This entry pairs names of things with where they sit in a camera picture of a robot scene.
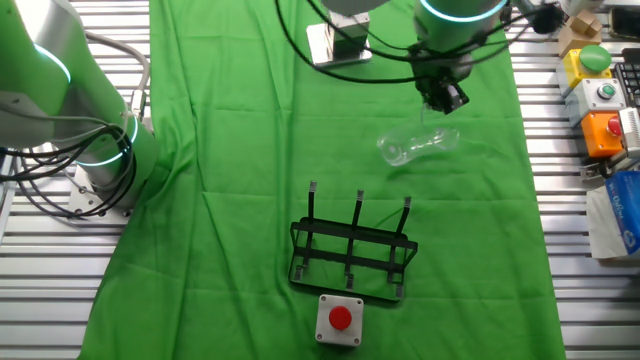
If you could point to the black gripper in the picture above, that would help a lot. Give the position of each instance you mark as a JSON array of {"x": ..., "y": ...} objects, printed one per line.
[{"x": 437, "y": 82}]

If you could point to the clear glass mug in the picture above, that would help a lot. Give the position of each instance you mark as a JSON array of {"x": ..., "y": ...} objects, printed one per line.
[{"x": 417, "y": 142}]

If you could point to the white button box on plate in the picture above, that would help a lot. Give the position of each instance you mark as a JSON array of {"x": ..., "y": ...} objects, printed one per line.
[{"x": 340, "y": 45}]

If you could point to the cardboard box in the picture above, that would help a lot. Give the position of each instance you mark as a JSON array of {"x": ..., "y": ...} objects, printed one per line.
[{"x": 580, "y": 32}]

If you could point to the grey box green button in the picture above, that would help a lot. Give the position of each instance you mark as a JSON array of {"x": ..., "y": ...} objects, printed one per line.
[{"x": 597, "y": 95}]

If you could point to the yellow button box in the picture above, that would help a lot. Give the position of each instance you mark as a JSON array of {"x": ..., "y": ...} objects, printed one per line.
[{"x": 595, "y": 59}]

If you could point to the orange button box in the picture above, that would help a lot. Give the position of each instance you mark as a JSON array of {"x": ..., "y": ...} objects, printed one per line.
[{"x": 597, "y": 135}]

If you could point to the silver metal clamp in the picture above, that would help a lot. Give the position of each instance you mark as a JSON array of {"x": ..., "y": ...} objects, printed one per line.
[{"x": 597, "y": 167}]

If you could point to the black keyboard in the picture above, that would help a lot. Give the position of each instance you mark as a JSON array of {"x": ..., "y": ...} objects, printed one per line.
[{"x": 631, "y": 80}]

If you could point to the silver finned device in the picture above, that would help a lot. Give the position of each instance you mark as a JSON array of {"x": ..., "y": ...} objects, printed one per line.
[{"x": 631, "y": 131}]

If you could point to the black flat device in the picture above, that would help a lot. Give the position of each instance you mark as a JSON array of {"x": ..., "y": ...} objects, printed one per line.
[{"x": 627, "y": 22}]

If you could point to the blue tissue pack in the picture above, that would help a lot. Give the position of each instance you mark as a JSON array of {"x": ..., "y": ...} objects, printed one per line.
[{"x": 622, "y": 210}]

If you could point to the green cloth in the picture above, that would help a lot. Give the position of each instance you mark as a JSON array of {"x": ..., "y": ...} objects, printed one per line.
[{"x": 225, "y": 150}]

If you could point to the grey box red mushroom button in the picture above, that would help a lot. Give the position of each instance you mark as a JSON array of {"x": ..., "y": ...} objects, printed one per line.
[{"x": 340, "y": 318}]

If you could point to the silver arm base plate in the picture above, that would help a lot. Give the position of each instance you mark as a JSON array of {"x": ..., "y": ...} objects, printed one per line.
[{"x": 85, "y": 200}]

